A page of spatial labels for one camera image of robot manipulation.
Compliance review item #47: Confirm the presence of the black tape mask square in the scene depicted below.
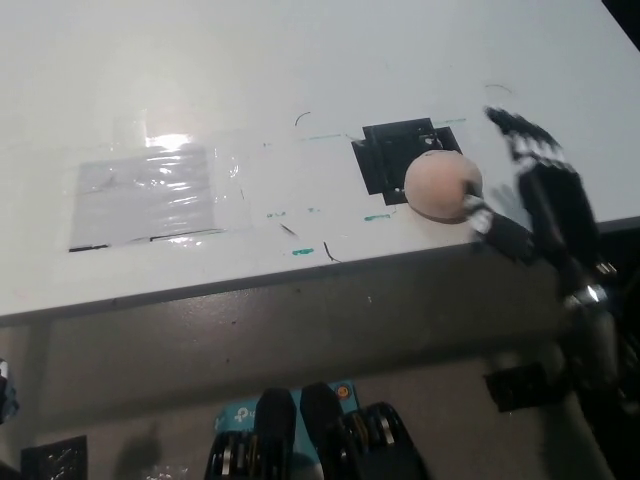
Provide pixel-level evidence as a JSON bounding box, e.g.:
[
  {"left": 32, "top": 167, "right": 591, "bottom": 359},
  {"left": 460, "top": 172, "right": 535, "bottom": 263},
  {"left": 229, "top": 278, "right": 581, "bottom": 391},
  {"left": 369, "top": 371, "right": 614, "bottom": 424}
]
[{"left": 351, "top": 117, "right": 462, "bottom": 206}]

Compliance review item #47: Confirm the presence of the black floor tape patch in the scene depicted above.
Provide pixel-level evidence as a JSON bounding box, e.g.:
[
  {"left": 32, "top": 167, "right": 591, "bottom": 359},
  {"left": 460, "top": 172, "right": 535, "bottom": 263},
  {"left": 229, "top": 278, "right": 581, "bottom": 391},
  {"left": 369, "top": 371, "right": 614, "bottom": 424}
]
[
  {"left": 20, "top": 435, "right": 89, "bottom": 480},
  {"left": 482, "top": 360, "right": 569, "bottom": 413}
]

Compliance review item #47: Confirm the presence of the clear plastic taped sheet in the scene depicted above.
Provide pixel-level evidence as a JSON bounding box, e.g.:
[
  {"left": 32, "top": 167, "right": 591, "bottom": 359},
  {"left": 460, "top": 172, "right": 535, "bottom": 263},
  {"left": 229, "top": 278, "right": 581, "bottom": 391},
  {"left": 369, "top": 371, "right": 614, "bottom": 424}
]
[{"left": 67, "top": 146, "right": 226, "bottom": 253}]

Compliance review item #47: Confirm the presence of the pink dumpling plush toy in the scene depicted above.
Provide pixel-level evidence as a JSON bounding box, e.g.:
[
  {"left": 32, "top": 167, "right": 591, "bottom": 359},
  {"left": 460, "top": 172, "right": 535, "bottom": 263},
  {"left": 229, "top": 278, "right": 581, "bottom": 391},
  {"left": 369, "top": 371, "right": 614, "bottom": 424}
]
[{"left": 403, "top": 150, "right": 484, "bottom": 224}]

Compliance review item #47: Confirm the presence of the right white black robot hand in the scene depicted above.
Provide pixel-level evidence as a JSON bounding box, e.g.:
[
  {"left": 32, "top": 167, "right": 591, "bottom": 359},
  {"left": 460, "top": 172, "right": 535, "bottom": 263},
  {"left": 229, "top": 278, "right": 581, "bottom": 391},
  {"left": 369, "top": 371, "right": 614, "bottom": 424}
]
[{"left": 463, "top": 103, "right": 617, "bottom": 301}]

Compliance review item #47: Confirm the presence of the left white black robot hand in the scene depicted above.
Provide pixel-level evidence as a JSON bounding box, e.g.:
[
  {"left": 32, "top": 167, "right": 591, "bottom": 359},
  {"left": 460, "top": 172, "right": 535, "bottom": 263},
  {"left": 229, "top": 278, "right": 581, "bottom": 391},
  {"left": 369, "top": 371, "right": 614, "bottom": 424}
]
[{"left": 0, "top": 356, "right": 21, "bottom": 426}]

